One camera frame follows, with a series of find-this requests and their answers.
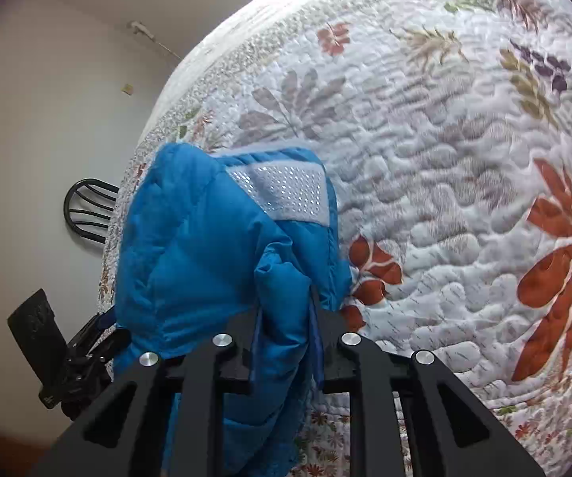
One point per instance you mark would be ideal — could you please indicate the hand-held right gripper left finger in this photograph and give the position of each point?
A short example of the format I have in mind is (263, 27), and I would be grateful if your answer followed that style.
(238, 357)

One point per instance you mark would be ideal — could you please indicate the blue puffer jacket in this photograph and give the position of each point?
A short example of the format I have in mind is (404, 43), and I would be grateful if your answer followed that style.
(191, 258)

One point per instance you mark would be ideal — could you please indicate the beige wall outlet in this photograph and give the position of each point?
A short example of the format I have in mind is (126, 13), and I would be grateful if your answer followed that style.
(127, 88)

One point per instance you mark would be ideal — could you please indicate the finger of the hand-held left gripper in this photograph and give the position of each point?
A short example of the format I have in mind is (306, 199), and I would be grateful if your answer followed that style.
(99, 338)

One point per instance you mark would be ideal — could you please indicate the floral quilted bedspread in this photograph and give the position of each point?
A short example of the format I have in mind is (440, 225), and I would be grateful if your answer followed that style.
(440, 159)

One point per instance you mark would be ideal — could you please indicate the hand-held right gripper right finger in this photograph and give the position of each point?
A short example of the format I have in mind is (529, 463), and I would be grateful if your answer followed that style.
(333, 353)

